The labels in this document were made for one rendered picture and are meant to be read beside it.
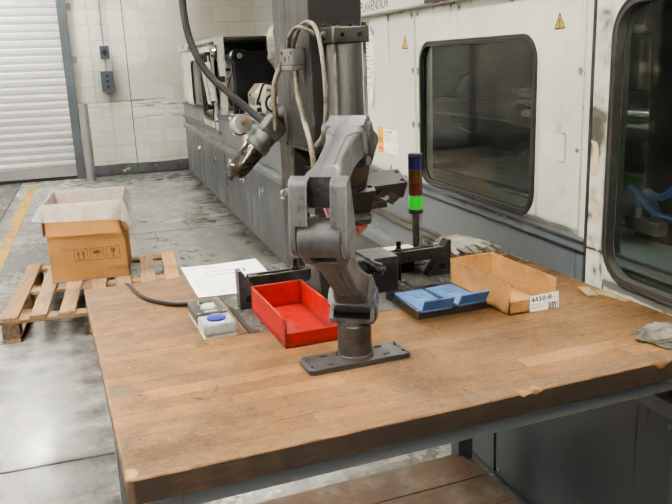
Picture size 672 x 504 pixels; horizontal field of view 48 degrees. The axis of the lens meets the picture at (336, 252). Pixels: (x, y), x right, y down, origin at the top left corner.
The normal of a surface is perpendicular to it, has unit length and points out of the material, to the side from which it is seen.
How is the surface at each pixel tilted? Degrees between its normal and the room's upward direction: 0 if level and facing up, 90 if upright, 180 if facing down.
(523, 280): 90
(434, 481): 0
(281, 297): 90
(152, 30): 90
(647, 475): 90
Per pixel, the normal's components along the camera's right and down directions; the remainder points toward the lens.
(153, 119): 0.31, 0.22
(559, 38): -0.95, 0.11
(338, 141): -0.11, -0.83
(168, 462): -0.04, -0.97
